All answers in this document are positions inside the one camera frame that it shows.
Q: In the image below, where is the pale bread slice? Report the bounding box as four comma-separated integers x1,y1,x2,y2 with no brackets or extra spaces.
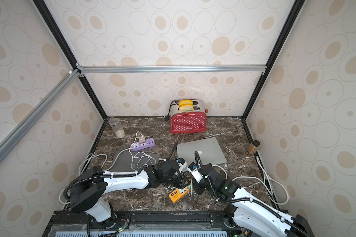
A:
179,105,194,112

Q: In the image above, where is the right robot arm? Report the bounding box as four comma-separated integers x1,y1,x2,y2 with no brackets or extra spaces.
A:
188,163,314,237

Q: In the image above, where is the silver aluminium rail left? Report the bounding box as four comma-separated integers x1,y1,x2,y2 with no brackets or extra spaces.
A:
0,69,80,164

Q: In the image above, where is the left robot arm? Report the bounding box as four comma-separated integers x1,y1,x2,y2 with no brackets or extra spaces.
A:
62,159,189,223

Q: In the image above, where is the silver apple laptop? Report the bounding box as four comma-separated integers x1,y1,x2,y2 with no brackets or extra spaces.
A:
176,137,226,172

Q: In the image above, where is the small amber bottle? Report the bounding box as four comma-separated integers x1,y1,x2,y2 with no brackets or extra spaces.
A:
247,140,261,154

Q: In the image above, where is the silver aluminium rail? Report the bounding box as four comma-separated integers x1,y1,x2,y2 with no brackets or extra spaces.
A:
0,69,80,164
79,65,267,74

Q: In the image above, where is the thick white power strip cord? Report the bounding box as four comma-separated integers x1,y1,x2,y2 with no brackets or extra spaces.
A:
212,155,290,205

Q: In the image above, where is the silver aluminium rail back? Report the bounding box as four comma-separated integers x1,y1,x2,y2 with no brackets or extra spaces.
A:
79,65,267,74

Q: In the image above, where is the pink charger adapter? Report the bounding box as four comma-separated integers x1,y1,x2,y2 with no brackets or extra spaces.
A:
138,136,146,143

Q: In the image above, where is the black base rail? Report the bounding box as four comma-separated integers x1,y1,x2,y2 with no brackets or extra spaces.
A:
41,209,299,237

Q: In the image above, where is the dark grey laptop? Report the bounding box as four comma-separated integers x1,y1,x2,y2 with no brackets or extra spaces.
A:
108,150,160,172

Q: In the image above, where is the red polka dot toaster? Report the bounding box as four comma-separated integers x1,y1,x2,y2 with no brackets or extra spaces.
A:
165,99,208,134

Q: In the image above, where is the black toaster power cord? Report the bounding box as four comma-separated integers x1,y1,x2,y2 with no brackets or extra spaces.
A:
164,100,179,122

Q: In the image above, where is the purple power strip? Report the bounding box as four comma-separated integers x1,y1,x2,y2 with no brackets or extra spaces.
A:
131,138,155,152

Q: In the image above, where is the orange power strip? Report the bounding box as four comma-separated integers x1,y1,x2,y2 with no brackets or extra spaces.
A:
169,187,190,203

